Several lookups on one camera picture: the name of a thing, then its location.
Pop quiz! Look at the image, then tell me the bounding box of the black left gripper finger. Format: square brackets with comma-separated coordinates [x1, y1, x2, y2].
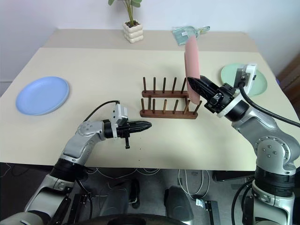
[130, 126, 152, 135]
[130, 120, 152, 128]

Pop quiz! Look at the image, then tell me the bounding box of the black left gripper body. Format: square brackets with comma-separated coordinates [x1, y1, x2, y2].
[116, 121, 133, 150]

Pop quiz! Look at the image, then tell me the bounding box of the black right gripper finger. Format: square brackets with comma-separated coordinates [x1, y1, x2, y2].
[187, 77, 216, 102]
[200, 75, 221, 91]

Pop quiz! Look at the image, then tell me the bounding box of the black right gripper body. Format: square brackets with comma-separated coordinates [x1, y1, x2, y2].
[204, 83, 240, 115]

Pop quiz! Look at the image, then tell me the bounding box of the pink plate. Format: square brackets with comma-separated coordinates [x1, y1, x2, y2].
[184, 36, 203, 106]

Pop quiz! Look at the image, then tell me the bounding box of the wooden dish rack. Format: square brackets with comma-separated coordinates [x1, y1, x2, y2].
[139, 75, 203, 120]

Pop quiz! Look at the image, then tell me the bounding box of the green plate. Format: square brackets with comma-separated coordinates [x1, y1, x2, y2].
[220, 62, 268, 98]

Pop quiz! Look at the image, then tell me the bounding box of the teal plastic package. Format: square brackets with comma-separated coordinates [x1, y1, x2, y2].
[172, 25, 210, 46]

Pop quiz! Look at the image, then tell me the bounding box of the brown wooden furniture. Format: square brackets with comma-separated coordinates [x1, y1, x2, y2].
[277, 53, 300, 95]

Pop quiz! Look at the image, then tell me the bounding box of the black flat box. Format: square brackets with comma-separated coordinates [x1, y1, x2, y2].
[212, 170, 256, 183]

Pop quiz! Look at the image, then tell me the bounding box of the dark rounded foot shape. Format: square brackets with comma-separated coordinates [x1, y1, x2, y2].
[163, 186, 198, 225]

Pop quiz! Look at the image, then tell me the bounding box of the black slotted bar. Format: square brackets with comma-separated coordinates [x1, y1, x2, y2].
[69, 193, 95, 225]

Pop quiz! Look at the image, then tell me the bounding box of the white bubble plant pot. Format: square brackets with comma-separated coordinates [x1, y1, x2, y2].
[123, 21, 144, 44]

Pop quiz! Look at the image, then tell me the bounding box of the blue plate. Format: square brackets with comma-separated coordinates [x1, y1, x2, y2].
[15, 76, 70, 116]

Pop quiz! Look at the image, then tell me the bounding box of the green leafy plant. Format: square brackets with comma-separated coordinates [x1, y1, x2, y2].
[107, 0, 143, 26]

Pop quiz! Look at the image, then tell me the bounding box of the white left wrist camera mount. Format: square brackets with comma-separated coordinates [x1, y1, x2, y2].
[110, 101, 129, 139]

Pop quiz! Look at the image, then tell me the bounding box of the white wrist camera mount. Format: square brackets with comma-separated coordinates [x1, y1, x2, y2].
[216, 62, 258, 119]
[110, 101, 129, 139]

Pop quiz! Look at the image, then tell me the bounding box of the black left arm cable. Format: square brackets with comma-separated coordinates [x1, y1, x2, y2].
[82, 100, 120, 123]

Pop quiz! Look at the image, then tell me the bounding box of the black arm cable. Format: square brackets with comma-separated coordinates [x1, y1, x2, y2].
[82, 100, 120, 123]
[238, 80, 300, 129]

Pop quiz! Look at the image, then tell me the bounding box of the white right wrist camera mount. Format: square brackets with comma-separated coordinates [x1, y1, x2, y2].
[216, 62, 258, 119]

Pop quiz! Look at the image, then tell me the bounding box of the white tangled cable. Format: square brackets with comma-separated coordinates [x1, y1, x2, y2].
[86, 167, 162, 180]

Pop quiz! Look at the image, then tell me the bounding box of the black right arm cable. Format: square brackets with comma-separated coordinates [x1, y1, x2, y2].
[238, 80, 300, 129]

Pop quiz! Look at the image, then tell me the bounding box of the white looped cable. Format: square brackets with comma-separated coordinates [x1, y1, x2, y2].
[177, 168, 211, 195]

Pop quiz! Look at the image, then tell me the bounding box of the metal bracket with black bar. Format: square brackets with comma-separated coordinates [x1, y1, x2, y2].
[195, 198, 221, 225]

